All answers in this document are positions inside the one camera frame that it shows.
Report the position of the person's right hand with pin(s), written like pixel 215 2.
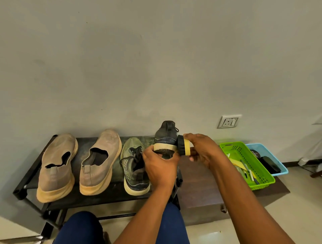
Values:
pixel 203 150

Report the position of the person's left hand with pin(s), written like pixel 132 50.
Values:
pixel 161 168

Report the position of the yellow-edged shoe shine sponge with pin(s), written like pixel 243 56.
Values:
pixel 183 145

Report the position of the green sneaker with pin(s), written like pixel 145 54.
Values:
pixel 166 135
pixel 133 176

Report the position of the yellow sticky note pad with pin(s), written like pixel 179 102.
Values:
pixel 235 163

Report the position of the teal pen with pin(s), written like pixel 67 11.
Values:
pixel 243 166

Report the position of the beige suede shoe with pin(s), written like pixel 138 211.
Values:
pixel 55 186
pixel 105 148

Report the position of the person's right forearm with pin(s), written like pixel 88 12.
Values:
pixel 251 208

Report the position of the person's left forearm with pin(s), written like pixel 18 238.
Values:
pixel 141 221

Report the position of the dark brown low bench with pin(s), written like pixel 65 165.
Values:
pixel 198 191

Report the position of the person's left foot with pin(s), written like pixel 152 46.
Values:
pixel 107 237

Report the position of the round black polish tin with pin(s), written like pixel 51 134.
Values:
pixel 255 153

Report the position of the green plastic basket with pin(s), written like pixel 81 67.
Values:
pixel 259 182

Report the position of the light blue plastic basket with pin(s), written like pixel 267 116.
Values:
pixel 269 150

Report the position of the black metal shoe rack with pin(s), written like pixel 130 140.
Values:
pixel 80 145

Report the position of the dark skirting strip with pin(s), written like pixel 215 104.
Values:
pixel 289 164

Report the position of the dark blue trousers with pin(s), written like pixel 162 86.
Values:
pixel 80 228

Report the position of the grey furniture base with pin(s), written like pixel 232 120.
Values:
pixel 305 161

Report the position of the brown wooden furniture leg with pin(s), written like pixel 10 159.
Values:
pixel 316 174

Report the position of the white wall socket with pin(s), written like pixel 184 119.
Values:
pixel 229 122

